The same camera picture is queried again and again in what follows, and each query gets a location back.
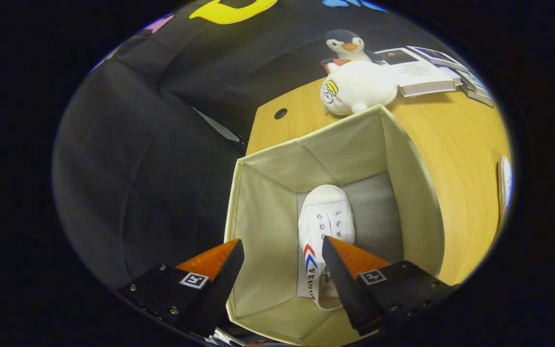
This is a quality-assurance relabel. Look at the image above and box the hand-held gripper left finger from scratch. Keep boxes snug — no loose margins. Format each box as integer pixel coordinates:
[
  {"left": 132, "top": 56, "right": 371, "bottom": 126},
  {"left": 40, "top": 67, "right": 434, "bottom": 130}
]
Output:
[{"left": 115, "top": 239, "right": 245, "bottom": 337}]

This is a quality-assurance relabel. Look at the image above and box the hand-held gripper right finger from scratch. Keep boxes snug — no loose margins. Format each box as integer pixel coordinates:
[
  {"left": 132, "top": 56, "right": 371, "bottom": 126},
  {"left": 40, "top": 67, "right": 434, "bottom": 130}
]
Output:
[{"left": 320, "top": 236, "right": 458, "bottom": 338}]

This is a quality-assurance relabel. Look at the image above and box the white canvas shoe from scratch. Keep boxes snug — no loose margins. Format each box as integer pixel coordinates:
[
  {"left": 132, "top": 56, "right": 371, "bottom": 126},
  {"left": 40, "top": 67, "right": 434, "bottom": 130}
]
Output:
[
  {"left": 497, "top": 155, "right": 514, "bottom": 220},
  {"left": 297, "top": 185, "right": 356, "bottom": 311}
]

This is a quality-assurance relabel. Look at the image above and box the grey fabric storage box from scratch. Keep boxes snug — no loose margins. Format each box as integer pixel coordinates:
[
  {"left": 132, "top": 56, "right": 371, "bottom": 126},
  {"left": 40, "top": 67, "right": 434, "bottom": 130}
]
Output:
[{"left": 225, "top": 104, "right": 446, "bottom": 347}]

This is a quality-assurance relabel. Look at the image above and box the black backdrop cloth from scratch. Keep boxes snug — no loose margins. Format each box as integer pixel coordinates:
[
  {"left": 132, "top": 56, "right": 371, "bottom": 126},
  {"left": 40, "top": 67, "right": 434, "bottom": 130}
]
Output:
[{"left": 51, "top": 0, "right": 451, "bottom": 290}]

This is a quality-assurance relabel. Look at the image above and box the white plush toy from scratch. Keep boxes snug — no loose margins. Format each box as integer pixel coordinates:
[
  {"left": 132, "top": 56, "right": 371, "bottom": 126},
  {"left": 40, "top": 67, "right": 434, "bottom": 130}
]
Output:
[{"left": 320, "top": 60, "right": 399, "bottom": 116}]

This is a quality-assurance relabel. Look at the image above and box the white book with dark portrait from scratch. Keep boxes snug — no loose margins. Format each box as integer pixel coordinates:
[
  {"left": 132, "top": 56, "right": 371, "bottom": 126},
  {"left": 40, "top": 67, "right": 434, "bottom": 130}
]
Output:
[{"left": 376, "top": 47, "right": 457, "bottom": 98}]

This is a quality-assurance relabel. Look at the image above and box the dark grey book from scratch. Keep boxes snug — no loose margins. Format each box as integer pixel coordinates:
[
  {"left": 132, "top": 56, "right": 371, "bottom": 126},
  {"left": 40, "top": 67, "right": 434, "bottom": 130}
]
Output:
[{"left": 461, "top": 84, "right": 495, "bottom": 107}]

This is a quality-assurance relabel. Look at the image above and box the penguin plush toy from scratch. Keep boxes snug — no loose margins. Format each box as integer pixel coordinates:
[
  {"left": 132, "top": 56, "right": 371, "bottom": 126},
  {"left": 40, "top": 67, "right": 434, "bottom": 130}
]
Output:
[{"left": 320, "top": 29, "right": 384, "bottom": 73}]

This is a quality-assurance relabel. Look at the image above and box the book with pale green cover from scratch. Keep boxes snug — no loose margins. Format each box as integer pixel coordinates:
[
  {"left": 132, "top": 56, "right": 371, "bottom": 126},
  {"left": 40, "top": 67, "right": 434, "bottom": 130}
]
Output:
[{"left": 456, "top": 70, "right": 492, "bottom": 99}]

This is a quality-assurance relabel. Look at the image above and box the book with blue picture cover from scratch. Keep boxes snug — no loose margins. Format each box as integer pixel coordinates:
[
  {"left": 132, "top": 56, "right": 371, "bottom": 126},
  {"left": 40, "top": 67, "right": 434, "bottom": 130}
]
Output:
[{"left": 405, "top": 46, "right": 471, "bottom": 73}]

